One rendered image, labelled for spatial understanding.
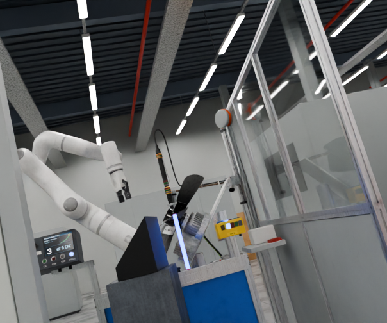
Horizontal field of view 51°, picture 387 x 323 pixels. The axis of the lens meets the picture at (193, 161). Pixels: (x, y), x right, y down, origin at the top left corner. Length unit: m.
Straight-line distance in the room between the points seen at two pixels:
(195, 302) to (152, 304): 0.53
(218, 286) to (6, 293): 1.59
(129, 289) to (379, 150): 3.36
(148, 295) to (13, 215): 1.07
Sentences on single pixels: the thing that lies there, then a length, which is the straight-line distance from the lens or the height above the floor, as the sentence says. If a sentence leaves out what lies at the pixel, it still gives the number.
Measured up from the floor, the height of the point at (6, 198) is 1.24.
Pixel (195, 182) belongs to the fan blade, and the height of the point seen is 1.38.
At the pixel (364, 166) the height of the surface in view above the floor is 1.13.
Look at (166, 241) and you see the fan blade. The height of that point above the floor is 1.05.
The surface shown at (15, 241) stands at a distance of 0.99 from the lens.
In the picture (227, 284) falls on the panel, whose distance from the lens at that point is 2.42.
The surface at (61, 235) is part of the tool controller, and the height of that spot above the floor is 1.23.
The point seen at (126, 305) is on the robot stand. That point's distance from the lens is 1.97.
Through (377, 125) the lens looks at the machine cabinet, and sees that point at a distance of 4.73.
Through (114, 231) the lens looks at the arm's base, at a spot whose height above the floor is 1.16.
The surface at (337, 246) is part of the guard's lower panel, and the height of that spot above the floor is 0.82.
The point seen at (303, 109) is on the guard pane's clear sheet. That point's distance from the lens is 2.03.
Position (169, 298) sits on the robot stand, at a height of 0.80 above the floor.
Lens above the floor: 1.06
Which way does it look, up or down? 10 degrees up
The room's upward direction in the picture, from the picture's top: 15 degrees counter-clockwise
